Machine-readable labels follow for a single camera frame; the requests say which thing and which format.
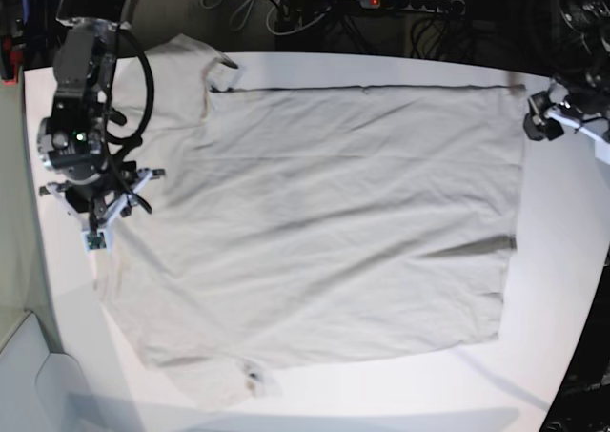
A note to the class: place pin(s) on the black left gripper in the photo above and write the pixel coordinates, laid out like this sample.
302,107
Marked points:
582,109

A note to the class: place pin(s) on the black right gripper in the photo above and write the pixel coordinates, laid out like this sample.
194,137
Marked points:
96,157

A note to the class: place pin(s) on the grey t-shirt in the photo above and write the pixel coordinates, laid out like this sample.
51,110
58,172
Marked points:
297,227

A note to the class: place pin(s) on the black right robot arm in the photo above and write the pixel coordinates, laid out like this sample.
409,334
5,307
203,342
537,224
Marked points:
85,66

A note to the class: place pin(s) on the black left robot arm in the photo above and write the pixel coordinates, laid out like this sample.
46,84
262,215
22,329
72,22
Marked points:
588,21

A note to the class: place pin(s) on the red and black clamp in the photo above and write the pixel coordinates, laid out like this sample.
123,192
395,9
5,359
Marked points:
11,59

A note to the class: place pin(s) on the black power strip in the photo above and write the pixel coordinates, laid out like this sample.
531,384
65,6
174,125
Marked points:
450,7

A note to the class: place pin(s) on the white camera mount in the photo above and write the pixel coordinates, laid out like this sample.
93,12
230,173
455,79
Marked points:
94,211
594,126

